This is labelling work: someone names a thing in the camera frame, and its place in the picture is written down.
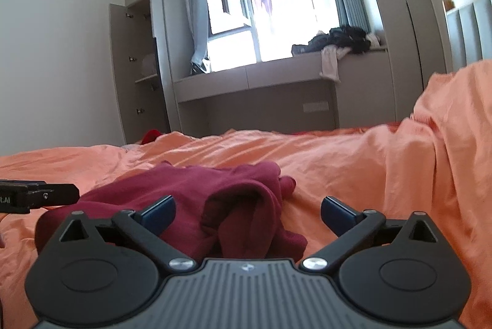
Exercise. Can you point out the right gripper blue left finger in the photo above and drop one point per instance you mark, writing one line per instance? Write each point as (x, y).
(142, 229)

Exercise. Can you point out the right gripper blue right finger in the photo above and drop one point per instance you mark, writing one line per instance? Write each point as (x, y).
(355, 231)

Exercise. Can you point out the dark red long-sleeve shirt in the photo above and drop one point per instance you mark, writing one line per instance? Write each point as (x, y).
(221, 212)

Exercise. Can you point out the pile of dark clothes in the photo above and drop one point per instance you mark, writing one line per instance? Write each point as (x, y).
(344, 36)

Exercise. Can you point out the red object on floor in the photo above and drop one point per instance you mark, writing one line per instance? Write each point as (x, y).
(150, 136)

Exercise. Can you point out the orange duvet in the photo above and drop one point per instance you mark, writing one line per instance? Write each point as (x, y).
(438, 161)

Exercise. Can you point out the grey window seat desk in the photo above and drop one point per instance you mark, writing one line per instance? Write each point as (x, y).
(270, 96)

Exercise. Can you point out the white garment hanging off ledge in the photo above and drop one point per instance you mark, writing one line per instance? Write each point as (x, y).
(330, 57)

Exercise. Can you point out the open grey wardrobe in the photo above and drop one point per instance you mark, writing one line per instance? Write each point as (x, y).
(139, 56)

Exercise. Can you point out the tall grey wardrobe right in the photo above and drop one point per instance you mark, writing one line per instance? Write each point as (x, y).
(415, 46)

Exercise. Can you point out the window with open sash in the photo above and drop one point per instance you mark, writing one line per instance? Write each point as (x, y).
(245, 32)

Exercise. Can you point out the left blue-grey curtain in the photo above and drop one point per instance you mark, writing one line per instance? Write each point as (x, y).
(199, 26)

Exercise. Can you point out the wall socket plate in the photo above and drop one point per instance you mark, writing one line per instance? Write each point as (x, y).
(314, 107)

